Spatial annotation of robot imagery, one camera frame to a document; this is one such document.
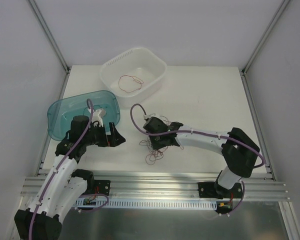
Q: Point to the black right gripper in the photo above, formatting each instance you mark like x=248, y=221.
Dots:
x=155, y=131

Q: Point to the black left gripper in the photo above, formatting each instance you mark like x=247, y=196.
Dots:
x=111, y=135

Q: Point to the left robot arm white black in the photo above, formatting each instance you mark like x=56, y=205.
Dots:
x=65, y=182

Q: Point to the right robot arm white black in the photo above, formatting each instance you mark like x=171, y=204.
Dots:
x=238, y=150

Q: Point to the white plastic basket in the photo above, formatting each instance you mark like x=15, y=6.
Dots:
x=134, y=75

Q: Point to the teal translucent plastic bin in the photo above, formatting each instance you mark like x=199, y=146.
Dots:
x=61, y=113

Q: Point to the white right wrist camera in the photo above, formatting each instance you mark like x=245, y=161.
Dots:
x=147, y=116

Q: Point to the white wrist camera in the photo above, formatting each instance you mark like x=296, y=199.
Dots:
x=147, y=116
x=97, y=118

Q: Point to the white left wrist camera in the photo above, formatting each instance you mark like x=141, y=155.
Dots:
x=97, y=118

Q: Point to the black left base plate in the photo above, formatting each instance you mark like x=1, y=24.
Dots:
x=101, y=187

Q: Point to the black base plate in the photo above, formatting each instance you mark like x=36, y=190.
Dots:
x=211, y=190
x=101, y=187

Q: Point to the aluminium mounting rail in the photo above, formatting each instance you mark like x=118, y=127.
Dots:
x=184, y=186

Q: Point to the white slotted cable duct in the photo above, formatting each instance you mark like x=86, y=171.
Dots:
x=165, y=204

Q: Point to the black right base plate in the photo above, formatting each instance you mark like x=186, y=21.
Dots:
x=211, y=190

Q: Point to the left aluminium frame post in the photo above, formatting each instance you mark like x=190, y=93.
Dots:
x=49, y=35

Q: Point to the aluminium frame post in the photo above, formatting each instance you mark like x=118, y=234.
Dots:
x=266, y=34
x=49, y=35

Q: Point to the right aluminium frame post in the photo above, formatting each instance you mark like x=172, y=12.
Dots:
x=266, y=34

